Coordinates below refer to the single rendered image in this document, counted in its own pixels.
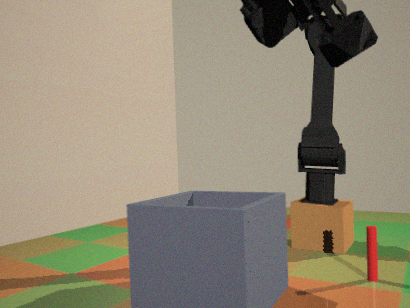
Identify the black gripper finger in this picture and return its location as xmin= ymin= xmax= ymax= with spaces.
xmin=318 ymin=15 xmax=374 ymax=61

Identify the red peg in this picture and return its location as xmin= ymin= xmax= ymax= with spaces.
xmin=367 ymin=226 xmax=378 ymax=282

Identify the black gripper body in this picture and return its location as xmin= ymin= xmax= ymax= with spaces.
xmin=291 ymin=0 xmax=378 ymax=68

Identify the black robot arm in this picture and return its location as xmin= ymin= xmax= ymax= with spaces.
xmin=240 ymin=0 xmax=346 ymax=206

